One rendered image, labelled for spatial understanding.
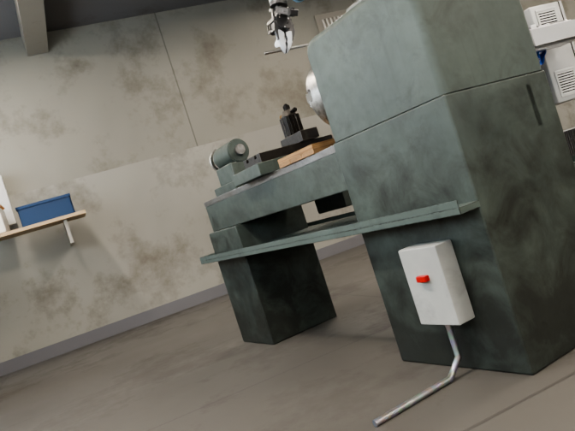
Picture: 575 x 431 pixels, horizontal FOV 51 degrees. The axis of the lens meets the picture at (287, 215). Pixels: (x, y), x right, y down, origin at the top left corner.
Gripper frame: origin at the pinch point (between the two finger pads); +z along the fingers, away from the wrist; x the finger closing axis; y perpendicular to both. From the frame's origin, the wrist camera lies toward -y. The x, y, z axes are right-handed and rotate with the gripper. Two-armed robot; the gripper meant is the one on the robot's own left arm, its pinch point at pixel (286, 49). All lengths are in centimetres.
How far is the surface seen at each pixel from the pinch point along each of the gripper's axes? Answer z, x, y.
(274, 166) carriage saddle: 37, -14, 47
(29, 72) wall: -139, 45, 419
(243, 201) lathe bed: 48, -15, 86
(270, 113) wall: -95, -200, 383
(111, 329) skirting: 122, -14, 418
